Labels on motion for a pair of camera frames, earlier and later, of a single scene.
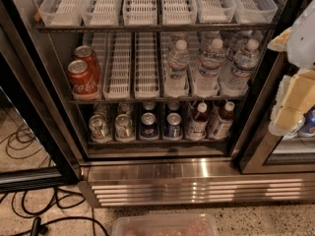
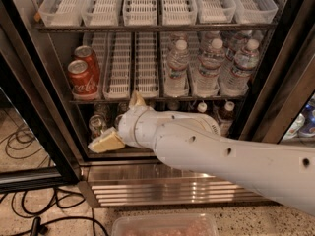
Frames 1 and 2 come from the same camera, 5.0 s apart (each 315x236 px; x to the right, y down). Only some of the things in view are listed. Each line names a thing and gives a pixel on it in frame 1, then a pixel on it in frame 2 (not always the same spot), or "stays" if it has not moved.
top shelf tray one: [62, 5] stays
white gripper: [303, 41] to [127, 127]
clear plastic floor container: [170, 224] stays
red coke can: [88, 54] stays
